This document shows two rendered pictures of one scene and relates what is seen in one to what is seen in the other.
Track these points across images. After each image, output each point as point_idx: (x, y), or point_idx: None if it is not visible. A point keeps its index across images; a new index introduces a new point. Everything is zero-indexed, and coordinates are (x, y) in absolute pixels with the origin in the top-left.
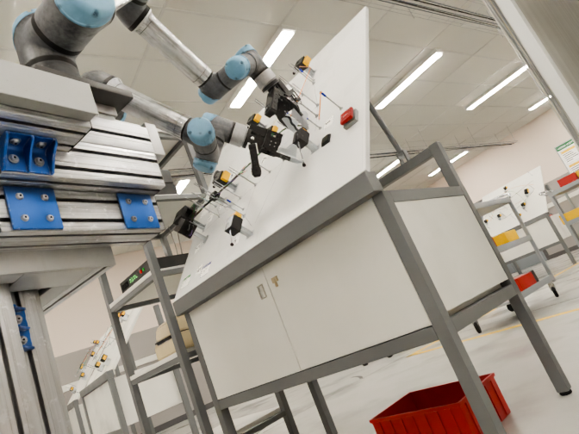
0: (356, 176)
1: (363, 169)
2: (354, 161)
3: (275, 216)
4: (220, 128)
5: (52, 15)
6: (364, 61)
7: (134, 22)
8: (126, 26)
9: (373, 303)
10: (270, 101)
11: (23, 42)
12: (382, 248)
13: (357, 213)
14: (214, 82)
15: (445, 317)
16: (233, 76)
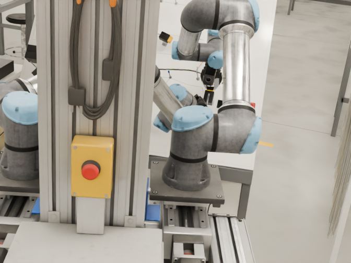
0: (244, 169)
1: (251, 168)
2: (245, 154)
3: (160, 139)
4: (185, 104)
5: (233, 150)
6: (268, 49)
7: (195, 31)
8: (185, 26)
9: None
10: (211, 73)
11: (196, 144)
12: (230, 205)
13: (227, 181)
14: (192, 55)
15: None
16: (212, 66)
